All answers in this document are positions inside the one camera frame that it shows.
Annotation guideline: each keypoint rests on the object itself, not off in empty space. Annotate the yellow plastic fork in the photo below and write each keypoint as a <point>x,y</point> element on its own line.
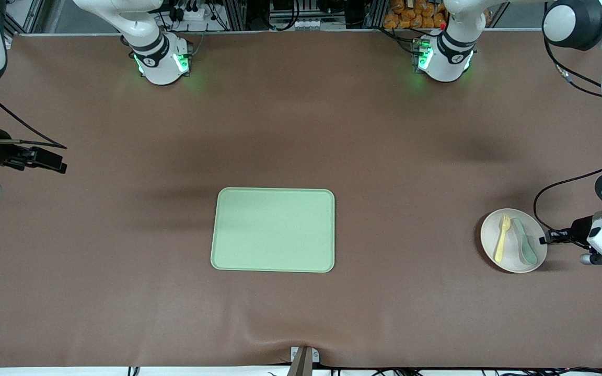
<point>501,243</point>

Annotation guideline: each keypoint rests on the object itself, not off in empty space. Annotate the aluminium frame post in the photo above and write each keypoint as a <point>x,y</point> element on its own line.
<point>234,13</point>
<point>374,13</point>

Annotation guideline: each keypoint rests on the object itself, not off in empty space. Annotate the light green rectangular tray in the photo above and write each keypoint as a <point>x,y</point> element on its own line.
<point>272,230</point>

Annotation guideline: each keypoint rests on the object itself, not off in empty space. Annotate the pile of orange bread rolls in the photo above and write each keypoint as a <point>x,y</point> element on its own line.
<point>411,15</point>

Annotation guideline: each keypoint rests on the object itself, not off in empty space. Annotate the white power strip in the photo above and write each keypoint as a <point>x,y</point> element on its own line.
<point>191,14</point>

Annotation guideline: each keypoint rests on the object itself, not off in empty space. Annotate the brown table cover sheet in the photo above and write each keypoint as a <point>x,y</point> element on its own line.
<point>301,130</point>

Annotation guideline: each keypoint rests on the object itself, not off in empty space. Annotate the round beige plate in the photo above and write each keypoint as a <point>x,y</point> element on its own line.
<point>515,258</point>

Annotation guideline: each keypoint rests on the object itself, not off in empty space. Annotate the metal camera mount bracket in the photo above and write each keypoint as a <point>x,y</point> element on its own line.
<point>303,363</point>

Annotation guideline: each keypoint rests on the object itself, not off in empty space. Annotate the light green plastic spoon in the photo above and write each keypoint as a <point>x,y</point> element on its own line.
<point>527,253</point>

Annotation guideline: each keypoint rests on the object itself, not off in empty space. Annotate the aluminium corner frame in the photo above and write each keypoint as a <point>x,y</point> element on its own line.
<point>26,21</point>

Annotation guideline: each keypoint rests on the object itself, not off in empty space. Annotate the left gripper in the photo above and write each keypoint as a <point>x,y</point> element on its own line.
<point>579,228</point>

